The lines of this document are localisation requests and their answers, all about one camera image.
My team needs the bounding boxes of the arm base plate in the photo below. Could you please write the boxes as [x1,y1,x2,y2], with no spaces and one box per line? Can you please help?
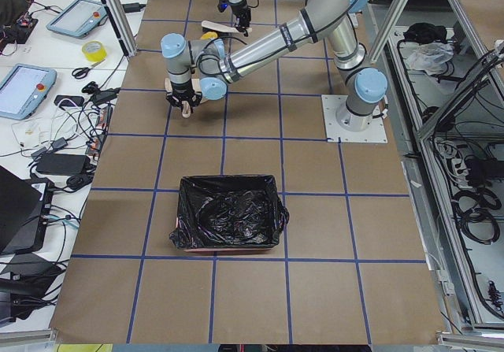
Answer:
[321,94,387,144]

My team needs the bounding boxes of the brown potato bread roll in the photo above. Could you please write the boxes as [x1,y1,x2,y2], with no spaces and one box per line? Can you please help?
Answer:
[200,31,218,40]

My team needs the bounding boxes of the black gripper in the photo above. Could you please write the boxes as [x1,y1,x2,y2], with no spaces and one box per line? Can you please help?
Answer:
[217,0,251,29]
[166,86,202,114]

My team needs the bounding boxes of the yellow tape roll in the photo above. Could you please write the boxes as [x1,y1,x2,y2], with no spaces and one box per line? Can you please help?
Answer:
[81,40,107,62]

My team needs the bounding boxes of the beige plastic dustpan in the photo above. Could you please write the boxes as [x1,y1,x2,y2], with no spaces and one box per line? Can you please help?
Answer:
[165,77,207,118]

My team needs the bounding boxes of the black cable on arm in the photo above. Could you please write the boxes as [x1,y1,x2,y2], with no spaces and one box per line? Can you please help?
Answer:
[195,36,233,76]

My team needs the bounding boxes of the black laptop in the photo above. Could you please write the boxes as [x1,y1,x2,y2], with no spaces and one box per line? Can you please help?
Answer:
[1,168,54,255]

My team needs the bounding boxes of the crumpled white cloth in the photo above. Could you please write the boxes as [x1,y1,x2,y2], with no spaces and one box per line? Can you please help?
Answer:
[406,43,454,76]

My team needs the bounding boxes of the black power adapter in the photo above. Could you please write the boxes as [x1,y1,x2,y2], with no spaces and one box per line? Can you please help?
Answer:
[35,154,91,176]

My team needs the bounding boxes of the white hand brush black bristles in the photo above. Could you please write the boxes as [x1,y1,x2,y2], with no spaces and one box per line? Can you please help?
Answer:
[201,20,252,36]

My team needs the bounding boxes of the coiled black cables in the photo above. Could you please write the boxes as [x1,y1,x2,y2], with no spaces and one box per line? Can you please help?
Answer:
[450,188,503,246]

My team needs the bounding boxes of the far teach pendant tablet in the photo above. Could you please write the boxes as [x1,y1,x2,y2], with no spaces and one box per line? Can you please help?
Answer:
[46,0,107,38]

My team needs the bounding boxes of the black smartphone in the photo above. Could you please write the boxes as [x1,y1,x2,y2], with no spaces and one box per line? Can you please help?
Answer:
[54,95,84,107]

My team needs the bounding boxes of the aluminium frame post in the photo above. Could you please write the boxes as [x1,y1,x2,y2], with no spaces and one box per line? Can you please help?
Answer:
[100,0,137,57]

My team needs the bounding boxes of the bin with black bag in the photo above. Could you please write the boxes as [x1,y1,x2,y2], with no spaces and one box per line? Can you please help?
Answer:
[169,175,290,251]

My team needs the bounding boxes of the black handled scissors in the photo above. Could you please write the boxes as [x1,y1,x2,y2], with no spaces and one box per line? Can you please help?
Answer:
[71,61,102,80]

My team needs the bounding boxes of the teach pendant tablet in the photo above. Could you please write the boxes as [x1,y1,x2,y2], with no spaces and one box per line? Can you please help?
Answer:
[46,0,107,38]
[1,64,57,120]

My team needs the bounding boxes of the near teach pendant tablet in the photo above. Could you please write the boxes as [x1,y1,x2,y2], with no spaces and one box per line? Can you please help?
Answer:
[1,64,57,120]

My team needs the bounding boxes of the black cloth bundle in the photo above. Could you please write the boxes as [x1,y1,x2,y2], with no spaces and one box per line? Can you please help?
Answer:
[403,23,447,44]

